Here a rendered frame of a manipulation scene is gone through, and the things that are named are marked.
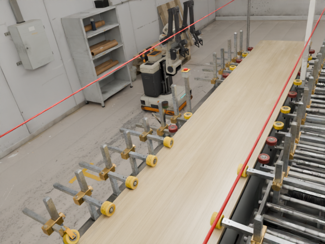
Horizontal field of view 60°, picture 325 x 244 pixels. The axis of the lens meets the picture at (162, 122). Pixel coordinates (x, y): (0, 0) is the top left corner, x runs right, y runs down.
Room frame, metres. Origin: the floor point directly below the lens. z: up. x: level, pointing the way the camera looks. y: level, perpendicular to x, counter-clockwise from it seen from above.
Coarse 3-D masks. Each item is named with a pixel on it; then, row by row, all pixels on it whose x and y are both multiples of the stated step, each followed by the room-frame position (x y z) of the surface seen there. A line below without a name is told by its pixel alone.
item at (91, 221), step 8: (216, 88) 3.21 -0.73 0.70; (208, 96) 3.02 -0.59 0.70; (200, 104) 2.86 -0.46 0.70; (192, 112) 2.70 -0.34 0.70; (168, 136) 2.30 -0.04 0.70; (160, 144) 2.19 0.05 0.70; (120, 192) 1.62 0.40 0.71; (112, 200) 1.56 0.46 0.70; (96, 216) 1.40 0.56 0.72; (88, 224) 1.37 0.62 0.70; (80, 232) 1.31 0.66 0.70
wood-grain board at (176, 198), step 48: (288, 48) 3.69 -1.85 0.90; (240, 96) 2.52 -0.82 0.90; (192, 144) 1.84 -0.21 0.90; (240, 144) 1.75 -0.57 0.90; (144, 192) 1.39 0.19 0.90; (192, 192) 1.32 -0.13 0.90; (240, 192) 1.26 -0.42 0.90; (96, 240) 1.07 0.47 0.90; (144, 240) 1.02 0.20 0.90; (192, 240) 0.98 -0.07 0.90
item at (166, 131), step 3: (138, 123) 2.36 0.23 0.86; (138, 126) 2.34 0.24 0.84; (141, 126) 2.32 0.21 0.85; (150, 126) 2.27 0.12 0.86; (153, 126) 2.26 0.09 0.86; (153, 129) 2.24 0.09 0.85; (156, 129) 2.22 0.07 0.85; (165, 129) 2.18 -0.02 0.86; (165, 132) 2.16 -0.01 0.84; (168, 132) 2.14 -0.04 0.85
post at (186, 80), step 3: (186, 78) 2.63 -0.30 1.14; (186, 81) 2.63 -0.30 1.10; (186, 84) 2.63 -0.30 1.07; (189, 84) 2.65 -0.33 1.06; (186, 87) 2.63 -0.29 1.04; (189, 87) 2.65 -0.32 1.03; (186, 90) 2.64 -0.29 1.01; (189, 90) 2.64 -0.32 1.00; (186, 93) 2.64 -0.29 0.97; (189, 93) 2.64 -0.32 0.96; (186, 96) 2.64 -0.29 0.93; (189, 96) 2.63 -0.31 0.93; (186, 99) 2.64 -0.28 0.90; (189, 99) 2.63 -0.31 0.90; (186, 102) 2.64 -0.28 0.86; (189, 102) 2.62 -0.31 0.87; (189, 105) 2.62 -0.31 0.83; (189, 108) 2.63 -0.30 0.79; (189, 111) 2.63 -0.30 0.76
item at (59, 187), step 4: (56, 184) 1.52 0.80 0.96; (60, 184) 1.52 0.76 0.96; (56, 188) 1.51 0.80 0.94; (60, 188) 1.48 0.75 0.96; (64, 188) 1.47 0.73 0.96; (68, 188) 1.47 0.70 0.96; (64, 192) 1.46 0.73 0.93; (68, 192) 1.44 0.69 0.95; (72, 192) 1.42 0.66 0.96; (76, 192) 1.42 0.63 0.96; (84, 196) 1.37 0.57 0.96; (88, 196) 1.36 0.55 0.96; (84, 200) 1.35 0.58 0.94; (88, 200) 1.33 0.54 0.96; (92, 200) 1.32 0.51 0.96; (96, 200) 1.31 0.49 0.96; (100, 200) 1.31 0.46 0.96; (92, 204) 1.31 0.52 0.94; (96, 204) 1.28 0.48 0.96; (100, 204) 1.28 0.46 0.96; (100, 208) 1.27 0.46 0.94
